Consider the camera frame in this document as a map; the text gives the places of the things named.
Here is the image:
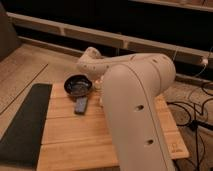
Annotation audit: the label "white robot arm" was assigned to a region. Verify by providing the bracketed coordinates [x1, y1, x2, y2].
[77, 47, 176, 171]

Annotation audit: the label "blue rectangular block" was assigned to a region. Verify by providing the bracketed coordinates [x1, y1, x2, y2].
[74, 96, 88, 114]

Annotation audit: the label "wooden table board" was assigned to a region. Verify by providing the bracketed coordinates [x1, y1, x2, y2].
[36, 82, 190, 171]

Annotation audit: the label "black floor mat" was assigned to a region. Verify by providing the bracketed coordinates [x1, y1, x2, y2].
[0, 83, 52, 167]

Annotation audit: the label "white power plug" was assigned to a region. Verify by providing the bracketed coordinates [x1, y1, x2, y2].
[201, 58, 209, 66]

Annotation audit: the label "white shelf rail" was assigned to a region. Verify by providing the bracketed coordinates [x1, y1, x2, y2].
[7, 12, 213, 66]

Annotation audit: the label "black cables on floor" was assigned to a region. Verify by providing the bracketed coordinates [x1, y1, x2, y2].
[166, 81, 213, 171]

